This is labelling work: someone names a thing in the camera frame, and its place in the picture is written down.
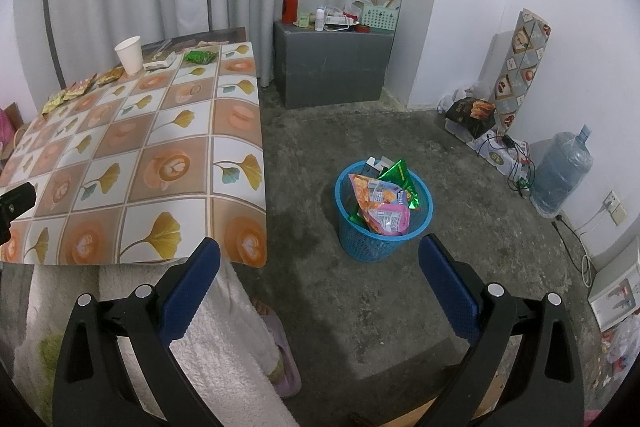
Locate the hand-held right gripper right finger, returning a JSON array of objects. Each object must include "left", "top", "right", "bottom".
[{"left": 418, "top": 233, "right": 586, "bottom": 427}]

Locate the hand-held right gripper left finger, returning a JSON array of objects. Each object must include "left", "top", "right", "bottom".
[{"left": 51, "top": 236, "right": 223, "bottom": 427}]

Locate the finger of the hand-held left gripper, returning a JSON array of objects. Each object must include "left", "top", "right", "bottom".
[{"left": 0, "top": 183, "right": 38, "bottom": 228}]

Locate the blue plastic waste basket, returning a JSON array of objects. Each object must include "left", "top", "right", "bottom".
[{"left": 334, "top": 159, "right": 433, "bottom": 264}]

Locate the orange snack bag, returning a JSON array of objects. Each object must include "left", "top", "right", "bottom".
[{"left": 348, "top": 173, "right": 412, "bottom": 235}]

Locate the large green snack bag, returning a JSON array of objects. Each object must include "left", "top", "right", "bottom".
[{"left": 350, "top": 158, "right": 421, "bottom": 228}]

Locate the small grey box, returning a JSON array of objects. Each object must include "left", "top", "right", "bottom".
[{"left": 365, "top": 156, "right": 396, "bottom": 176}]

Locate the cardboard box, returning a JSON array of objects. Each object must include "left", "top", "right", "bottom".
[{"left": 0, "top": 102, "right": 32, "bottom": 158}]

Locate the pink plastic bag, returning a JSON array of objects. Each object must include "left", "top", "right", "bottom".
[{"left": 0, "top": 104, "right": 13, "bottom": 148}]

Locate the pink slipper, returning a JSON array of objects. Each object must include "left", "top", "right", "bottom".
[{"left": 250, "top": 302, "right": 302, "bottom": 398}]

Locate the leaf patterned tablecloth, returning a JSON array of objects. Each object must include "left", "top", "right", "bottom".
[{"left": 0, "top": 41, "right": 271, "bottom": 268}]

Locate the blue water jug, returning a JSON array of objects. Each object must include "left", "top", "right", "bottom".
[{"left": 530, "top": 124, "right": 594, "bottom": 219}]

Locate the white carton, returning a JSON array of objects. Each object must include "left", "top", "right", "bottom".
[{"left": 587, "top": 239, "right": 640, "bottom": 333}]

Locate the dark snack bag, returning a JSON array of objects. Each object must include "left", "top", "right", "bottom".
[{"left": 445, "top": 97, "right": 497, "bottom": 138}]

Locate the white paper cup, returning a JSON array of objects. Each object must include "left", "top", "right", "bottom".
[{"left": 114, "top": 36, "right": 143, "bottom": 76}]

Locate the clear bag with items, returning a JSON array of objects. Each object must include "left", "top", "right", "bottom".
[{"left": 600, "top": 314, "right": 640, "bottom": 378}]

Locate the white plastic bag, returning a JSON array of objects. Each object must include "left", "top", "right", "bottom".
[{"left": 437, "top": 79, "right": 493, "bottom": 112}]

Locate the small white pack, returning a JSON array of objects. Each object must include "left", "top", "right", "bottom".
[{"left": 143, "top": 53, "right": 177, "bottom": 72}]

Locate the small green snack packet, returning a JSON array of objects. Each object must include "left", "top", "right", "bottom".
[{"left": 183, "top": 48, "right": 220, "bottom": 66}]

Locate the rolled patterned sheet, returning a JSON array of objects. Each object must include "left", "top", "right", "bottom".
[{"left": 492, "top": 8, "right": 552, "bottom": 132}]

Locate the grey cabinet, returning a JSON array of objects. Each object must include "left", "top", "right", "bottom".
[{"left": 272, "top": 19, "right": 396, "bottom": 110}]

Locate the green storage basket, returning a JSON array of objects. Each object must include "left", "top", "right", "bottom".
[{"left": 361, "top": 3, "right": 400, "bottom": 32}]

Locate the white power strip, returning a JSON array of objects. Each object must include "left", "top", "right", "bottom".
[{"left": 324, "top": 7, "right": 358, "bottom": 30}]

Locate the black floor cable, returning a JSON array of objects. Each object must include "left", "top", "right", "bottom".
[{"left": 551, "top": 214, "right": 596, "bottom": 259}]

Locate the black charger cable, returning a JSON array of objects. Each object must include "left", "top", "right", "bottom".
[{"left": 477, "top": 132, "right": 537, "bottom": 198}]

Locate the wall socket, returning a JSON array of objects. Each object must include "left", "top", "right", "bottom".
[{"left": 602, "top": 190, "right": 628, "bottom": 225}]

